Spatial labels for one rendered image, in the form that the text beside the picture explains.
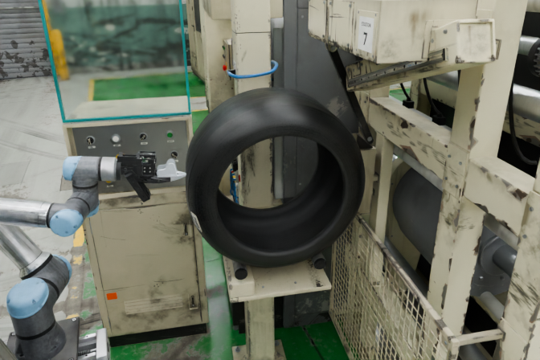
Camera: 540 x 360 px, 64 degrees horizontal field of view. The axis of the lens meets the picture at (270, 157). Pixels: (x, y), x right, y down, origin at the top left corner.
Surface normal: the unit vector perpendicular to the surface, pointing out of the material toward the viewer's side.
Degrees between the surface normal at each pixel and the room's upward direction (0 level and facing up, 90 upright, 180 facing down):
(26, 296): 7
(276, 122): 79
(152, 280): 88
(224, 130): 54
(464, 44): 72
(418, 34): 90
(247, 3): 90
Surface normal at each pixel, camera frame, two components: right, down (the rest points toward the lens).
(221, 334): -0.01, -0.93
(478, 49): 0.18, 0.06
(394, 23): 0.18, 0.36
